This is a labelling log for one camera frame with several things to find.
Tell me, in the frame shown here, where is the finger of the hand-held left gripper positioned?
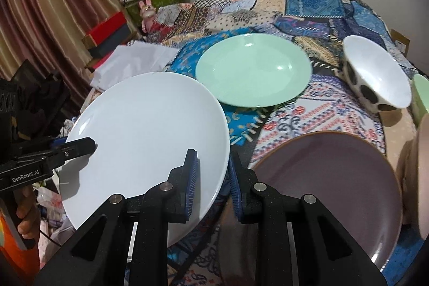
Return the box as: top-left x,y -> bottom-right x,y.
50,137 -> 98,168

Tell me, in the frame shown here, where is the dark cloth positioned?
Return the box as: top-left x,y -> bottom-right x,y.
13,65 -> 83,141

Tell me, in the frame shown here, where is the large white plate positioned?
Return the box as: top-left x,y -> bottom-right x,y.
61,72 -> 231,246

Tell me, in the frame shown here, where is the beige bowl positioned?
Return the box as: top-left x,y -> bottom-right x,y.
397,113 -> 429,240

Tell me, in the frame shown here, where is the dark flat box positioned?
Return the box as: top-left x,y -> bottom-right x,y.
89,31 -> 141,59

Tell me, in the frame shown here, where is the red box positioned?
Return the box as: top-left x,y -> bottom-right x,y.
84,11 -> 130,45

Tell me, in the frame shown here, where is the person's left hand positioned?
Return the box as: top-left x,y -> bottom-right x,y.
16,185 -> 41,233

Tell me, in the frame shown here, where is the pile of plastic bags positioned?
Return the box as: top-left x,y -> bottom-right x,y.
34,118 -> 79,241

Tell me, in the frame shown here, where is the mint green plate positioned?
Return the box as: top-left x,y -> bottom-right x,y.
195,33 -> 313,108

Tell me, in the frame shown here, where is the patchwork blanket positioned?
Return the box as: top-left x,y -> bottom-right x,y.
141,0 -> 419,286

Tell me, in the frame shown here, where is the white bowl with black spots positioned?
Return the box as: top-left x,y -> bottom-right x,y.
342,35 -> 412,112

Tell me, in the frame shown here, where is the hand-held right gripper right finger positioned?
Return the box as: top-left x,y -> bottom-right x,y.
228,150 -> 403,286

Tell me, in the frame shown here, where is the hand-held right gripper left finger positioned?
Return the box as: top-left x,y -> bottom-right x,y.
34,148 -> 202,286

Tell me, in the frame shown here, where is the white cloth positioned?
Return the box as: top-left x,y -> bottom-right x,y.
91,41 -> 180,92

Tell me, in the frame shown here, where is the small green bowl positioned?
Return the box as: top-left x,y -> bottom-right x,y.
412,74 -> 429,126

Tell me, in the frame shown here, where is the pink bunny toy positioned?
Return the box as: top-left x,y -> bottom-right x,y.
139,0 -> 157,31

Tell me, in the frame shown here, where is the cardboard box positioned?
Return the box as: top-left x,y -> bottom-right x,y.
390,28 -> 411,55

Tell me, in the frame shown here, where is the purple plate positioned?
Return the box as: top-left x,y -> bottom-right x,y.
250,131 -> 403,270

